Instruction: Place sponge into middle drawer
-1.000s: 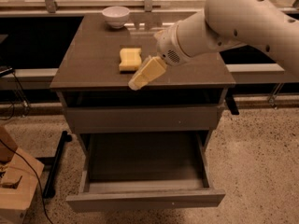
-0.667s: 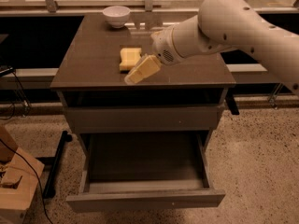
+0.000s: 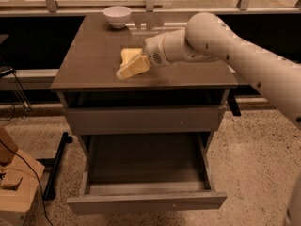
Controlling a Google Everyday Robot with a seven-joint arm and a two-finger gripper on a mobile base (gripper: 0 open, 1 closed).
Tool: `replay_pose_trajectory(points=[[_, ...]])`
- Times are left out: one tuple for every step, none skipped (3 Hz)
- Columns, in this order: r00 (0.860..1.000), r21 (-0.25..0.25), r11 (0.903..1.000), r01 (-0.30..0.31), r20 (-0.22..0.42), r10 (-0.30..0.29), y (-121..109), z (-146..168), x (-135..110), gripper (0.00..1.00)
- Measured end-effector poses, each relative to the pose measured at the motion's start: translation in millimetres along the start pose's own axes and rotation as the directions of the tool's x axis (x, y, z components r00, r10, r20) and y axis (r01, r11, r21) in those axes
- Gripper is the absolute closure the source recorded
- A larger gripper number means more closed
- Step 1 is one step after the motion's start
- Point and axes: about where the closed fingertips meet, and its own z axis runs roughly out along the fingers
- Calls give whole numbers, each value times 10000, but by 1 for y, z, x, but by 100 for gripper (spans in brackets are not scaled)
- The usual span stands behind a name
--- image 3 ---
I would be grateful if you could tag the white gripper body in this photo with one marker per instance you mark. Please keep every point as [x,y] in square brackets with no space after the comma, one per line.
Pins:
[154,50]

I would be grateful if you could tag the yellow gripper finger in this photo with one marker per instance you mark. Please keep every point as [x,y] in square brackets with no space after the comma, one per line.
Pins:
[131,66]

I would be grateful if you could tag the yellow sponge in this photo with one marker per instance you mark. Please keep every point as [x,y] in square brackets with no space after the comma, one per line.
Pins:
[128,53]

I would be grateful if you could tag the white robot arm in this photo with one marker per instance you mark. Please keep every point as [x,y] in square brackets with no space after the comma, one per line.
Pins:
[207,37]

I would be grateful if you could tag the closed grey upper drawer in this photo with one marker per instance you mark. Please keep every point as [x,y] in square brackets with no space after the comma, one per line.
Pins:
[143,121]

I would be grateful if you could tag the grey drawer cabinet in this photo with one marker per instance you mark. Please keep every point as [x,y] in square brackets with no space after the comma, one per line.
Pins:
[86,78]

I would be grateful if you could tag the open grey middle drawer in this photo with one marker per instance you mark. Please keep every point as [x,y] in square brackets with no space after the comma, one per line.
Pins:
[146,173]

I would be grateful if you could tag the white ceramic bowl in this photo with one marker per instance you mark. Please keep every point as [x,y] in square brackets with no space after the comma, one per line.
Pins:
[117,16]

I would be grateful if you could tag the black metal stand leg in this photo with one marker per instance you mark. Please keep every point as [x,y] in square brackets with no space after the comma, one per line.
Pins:
[53,164]

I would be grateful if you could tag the wooden box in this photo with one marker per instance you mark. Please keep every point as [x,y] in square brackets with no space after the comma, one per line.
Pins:
[20,175]

